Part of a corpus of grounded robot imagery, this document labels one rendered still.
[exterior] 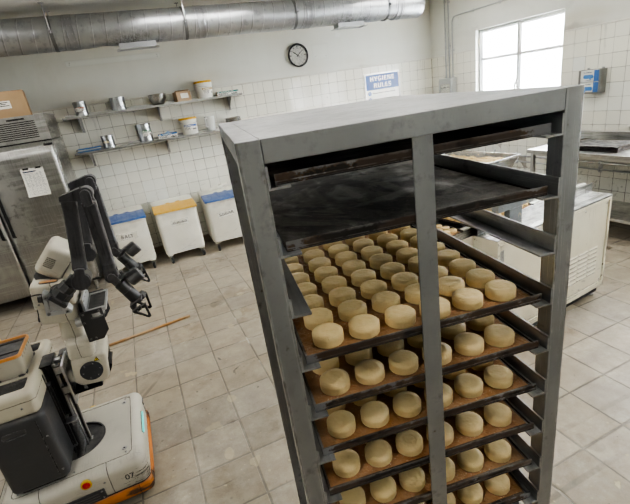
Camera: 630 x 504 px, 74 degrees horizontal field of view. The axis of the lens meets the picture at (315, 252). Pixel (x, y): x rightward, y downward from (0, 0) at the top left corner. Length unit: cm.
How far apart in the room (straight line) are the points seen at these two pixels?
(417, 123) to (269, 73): 605
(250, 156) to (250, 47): 605
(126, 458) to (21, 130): 384
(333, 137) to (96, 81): 579
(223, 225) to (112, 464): 389
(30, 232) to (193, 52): 302
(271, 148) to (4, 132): 504
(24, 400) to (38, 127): 359
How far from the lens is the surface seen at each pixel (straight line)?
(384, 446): 86
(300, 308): 60
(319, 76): 687
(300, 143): 52
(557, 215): 73
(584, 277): 386
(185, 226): 576
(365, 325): 67
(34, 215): 550
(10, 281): 574
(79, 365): 244
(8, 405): 237
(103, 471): 257
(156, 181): 629
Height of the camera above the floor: 186
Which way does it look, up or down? 21 degrees down
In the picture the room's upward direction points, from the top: 9 degrees counter-clockwise
